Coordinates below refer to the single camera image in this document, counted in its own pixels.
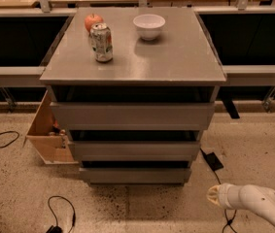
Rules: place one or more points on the cardboard box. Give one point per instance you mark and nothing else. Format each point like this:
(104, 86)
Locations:
(51, 146)

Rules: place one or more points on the red apple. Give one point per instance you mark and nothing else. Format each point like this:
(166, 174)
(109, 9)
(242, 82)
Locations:
(92, 19)

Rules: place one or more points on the crumpled soda can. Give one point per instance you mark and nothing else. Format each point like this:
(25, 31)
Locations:
(101, 42)

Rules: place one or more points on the grey drawer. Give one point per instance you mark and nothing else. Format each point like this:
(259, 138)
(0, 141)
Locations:
(134, 151)
(133, 116)
(135, 172)

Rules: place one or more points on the grey metal rail frame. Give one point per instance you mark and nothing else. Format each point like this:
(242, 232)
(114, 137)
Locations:
(10, 75)

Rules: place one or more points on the grey drawer cabinet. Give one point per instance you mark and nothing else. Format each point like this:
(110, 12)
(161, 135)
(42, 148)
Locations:
(141, 93)

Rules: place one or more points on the black power adapter right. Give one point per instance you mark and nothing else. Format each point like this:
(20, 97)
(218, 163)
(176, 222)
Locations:
(215, 165)

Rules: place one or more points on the grey top drawer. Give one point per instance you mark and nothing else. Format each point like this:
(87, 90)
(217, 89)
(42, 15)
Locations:
(133, 116)

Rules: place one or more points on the white ceramic bowl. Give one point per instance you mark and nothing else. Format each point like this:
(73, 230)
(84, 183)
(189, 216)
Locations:
(149, 26)

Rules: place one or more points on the grey middle drawer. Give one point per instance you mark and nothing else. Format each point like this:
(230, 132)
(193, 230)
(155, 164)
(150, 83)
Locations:
(134, 151)

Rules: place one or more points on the grey bottom drawer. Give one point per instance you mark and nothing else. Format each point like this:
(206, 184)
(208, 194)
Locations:
(135, 172)

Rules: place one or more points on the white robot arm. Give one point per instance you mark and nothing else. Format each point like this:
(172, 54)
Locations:
(256, 199)

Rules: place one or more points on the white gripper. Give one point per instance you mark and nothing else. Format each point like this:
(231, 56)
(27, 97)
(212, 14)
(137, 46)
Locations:
(224, 195)

